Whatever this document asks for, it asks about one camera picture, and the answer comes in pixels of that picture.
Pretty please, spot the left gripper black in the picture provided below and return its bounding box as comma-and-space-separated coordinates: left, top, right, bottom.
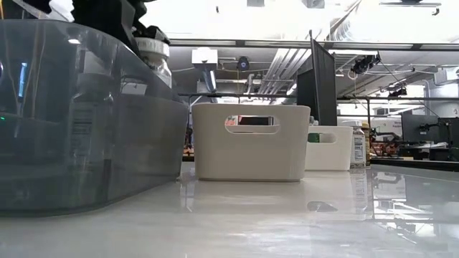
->
71, 0, 171, 55

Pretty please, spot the white lid seasoning jar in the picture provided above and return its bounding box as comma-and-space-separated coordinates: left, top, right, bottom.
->
135, 37, 174, 89
69, 71, 116, 182
340, 120, 367, 169

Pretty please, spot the yellow lid spice jar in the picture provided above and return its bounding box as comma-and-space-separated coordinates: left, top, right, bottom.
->
361, 122, 372, 168

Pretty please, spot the clear grey plastic bin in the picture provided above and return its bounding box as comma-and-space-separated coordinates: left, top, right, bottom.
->
0, 19, 190, 218

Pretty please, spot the black partition panel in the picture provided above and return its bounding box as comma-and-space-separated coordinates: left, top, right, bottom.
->
296, 30, 338, 126

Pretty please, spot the red and black equipment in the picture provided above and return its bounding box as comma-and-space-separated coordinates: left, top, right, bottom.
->
369, 127, 401, 158

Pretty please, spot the dark ceiling light fixture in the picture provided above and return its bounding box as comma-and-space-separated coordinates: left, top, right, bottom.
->
379, 1, 443, 7

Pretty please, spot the dark computer monitor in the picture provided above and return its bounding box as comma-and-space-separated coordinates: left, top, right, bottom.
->
437, 117, 459, 144
400, 110, 440, 143

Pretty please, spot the black horizontal frame bar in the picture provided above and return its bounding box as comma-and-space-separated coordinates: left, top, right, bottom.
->
168, 37, 459, 51

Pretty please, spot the white plastic handled bin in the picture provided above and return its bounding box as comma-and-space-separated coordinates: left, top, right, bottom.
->
304, 125, 354, 171
191, 102, 311, 183

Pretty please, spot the black table frame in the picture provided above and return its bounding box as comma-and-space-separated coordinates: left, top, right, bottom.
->
369, 157, 459, 173

